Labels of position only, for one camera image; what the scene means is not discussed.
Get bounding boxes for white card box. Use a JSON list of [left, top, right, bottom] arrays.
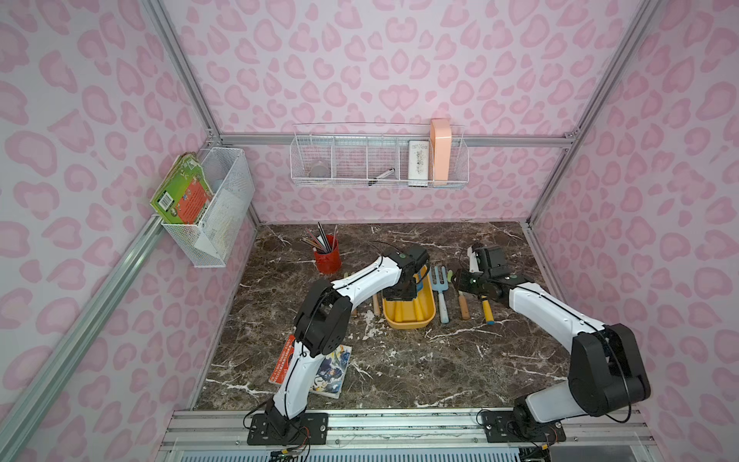
[[408, 141, 430, 187]]

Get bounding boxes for red pencil cup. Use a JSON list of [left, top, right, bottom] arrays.
[[314, 234, 342, 275]]

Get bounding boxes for white papers in basket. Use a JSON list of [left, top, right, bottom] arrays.
[[194, 188, 244, 261]]

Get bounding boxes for green red book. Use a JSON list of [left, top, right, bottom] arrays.
[[150, 152, 215, 225]]

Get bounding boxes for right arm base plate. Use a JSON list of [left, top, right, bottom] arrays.
[[475, 409, 567, 446]]

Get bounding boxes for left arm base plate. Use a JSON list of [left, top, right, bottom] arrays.
[[246, 413, 329, 446]]

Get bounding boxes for grey round object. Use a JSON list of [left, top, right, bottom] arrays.
[[309, 162, 331, 179]]

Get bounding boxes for white mesh wall basket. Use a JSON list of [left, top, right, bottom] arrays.
[[150, 146, 255, 269]]

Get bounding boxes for manga comic book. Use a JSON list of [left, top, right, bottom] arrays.
[[269, 335, 352, 398]]

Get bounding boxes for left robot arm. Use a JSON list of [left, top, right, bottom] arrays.
[[266, 244, 429, 427]]

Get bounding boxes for light blue hand fork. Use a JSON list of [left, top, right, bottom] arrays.
[[430, 266, 450, 325]]

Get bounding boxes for yellow plastic storage box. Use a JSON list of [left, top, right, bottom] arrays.
[[382, 267, 437, 330]]

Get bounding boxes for pencils in cup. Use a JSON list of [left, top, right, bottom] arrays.
[[300, 223, 338, 255]]

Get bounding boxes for white stapler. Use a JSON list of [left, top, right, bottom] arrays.
[[467, 246, 480, 275]]

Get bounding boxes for pink box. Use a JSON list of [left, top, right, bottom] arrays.
[[429, 119, 452, 185]]

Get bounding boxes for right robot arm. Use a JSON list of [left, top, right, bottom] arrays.
[[453, 244, 652, 431]]

